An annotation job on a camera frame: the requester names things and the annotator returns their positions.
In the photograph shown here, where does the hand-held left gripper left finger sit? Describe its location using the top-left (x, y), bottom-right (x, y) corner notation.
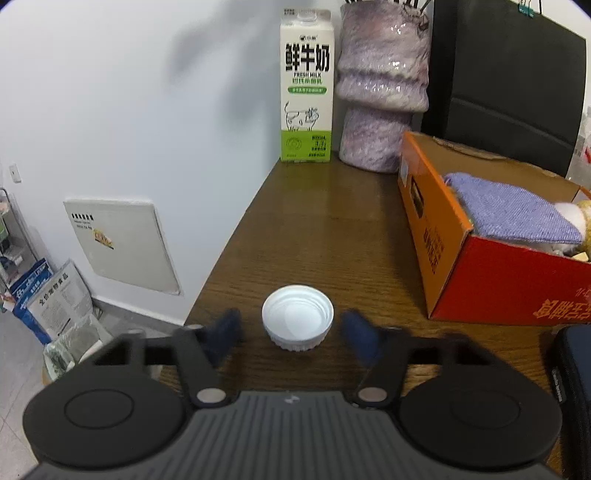
top-left (92, 309), bottom-right (242, 409)

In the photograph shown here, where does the metal storage rack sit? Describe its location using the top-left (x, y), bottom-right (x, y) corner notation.
top-left (0, 187), bottom-right (38, 287)

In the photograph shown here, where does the brown wooden desktop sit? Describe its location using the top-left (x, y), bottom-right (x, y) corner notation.
top-left (157, 159), bottom-right (591, 476)

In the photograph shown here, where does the clear water bottle red label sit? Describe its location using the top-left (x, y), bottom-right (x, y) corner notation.
top-left (573, 106), bottom-right (591, 181)

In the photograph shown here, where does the purple ceramic vase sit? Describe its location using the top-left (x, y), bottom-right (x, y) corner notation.
top-left (336, 0), bottom-right (430, 174)

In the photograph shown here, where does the orange cardboard box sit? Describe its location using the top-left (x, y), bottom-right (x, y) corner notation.
top-left (398, 130), bottom-right (591, 328)

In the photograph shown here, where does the white yellow plush hamster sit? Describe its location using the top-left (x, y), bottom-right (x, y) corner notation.
top-left (554, 198), bottom-right (591, 241)

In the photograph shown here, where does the black paper bag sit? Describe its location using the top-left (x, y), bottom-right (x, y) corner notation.
top-left (421, 0), bottom-right (585, 178)

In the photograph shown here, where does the white wall panel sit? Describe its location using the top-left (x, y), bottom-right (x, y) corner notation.
top-left (64, 198), bottom-right (182, 296)

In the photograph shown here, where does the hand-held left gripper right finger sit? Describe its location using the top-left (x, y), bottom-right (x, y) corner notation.
top-left (341, 310), bottom-right (490, 409)

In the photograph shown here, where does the white green milk carton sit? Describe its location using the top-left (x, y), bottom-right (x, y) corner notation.
top-left (279, 7), bottom-right (335, 163)

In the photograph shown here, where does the clear bag of dried plants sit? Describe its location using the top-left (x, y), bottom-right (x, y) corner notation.
top-left (44, 314), bottom-right (116, 384)

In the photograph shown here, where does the grey printed paper bag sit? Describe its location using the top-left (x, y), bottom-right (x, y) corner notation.
top-left (25, 259), bottom-right (95, 342)

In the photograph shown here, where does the purple knitted cloth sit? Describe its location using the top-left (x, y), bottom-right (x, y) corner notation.
top-left (444, 172), bottom-right (583, 245)

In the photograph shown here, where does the white bottle cap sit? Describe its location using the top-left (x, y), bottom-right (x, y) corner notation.
top-left (261, 285), bottom-right (334, 352)

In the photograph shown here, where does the blue white feed bag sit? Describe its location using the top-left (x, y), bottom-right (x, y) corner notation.
top-left (9, 258), bottom-right (54, 344)

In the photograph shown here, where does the navy zip case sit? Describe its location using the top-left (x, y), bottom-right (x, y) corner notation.
top-left (551, 325), bottom-right (591, 480)

